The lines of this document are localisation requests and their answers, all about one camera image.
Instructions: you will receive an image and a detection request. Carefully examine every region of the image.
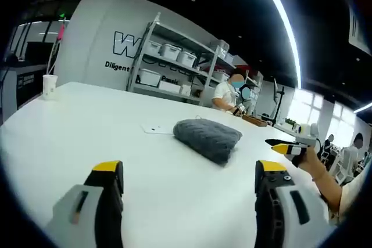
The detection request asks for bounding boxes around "grey knitted towel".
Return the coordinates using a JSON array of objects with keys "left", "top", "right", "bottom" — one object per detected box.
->
[{"left": 172, "top": 118, "right": 244, "bottom": 166}]

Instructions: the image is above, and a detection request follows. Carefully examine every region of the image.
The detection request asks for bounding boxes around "flat white card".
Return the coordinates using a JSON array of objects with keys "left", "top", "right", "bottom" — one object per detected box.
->
[{"left": 141, "top": 123, "right": 176, "bottom": 135}]

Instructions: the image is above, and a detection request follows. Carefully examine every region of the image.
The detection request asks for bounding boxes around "person's right hand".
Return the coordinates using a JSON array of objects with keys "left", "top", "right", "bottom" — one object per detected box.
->
[{"left": 290, "top": 145, "right": 324, "bottom": 177}]

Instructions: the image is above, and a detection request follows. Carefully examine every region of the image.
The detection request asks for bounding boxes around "brown wooden tray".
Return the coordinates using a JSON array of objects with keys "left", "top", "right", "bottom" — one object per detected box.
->
[{"left": 241, "top": 114, "right": 268, "bottom": 128}]

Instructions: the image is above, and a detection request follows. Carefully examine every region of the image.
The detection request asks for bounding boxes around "grey metal shelf rack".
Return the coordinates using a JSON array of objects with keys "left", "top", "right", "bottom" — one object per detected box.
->
[{"left": 126, "top": 12, "right": 264, "bottom": 107}]

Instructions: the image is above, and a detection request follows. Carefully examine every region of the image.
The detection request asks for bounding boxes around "long ceiling light strip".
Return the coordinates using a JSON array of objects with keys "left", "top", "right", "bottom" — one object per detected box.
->
[{"left": 250, "top": 0, "right": 303, "bottom": 89}]

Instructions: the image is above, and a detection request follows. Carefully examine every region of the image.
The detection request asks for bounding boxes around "ceiling air vent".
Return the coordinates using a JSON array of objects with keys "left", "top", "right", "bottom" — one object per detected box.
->
[{"left": 348, "top": 6, "right": 372, "bottom": 55}]

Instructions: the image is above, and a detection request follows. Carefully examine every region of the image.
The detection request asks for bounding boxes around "white paper cup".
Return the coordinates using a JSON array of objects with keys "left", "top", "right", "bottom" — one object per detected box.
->
[{"left": 42, "top": 74, "right": 59, "bottom": 101}]

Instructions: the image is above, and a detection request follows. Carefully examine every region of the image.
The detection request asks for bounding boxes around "dark counter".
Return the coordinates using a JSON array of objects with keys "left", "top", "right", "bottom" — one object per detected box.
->
[{"left": 0, "top": 63, "right": 49, "bottom": 125}]

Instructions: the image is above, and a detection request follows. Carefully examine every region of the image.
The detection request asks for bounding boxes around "group of white storage boxes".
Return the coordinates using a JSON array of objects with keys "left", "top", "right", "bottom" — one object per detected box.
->
[{"left": 138, "top": 38, "right": 235, "bottom": 97}]

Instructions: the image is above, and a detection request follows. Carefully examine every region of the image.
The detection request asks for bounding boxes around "pink-topped white pole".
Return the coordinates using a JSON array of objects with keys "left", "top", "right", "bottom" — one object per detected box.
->
[{"left": 46, "top": 17, "right": 67, "bottom": 76}]

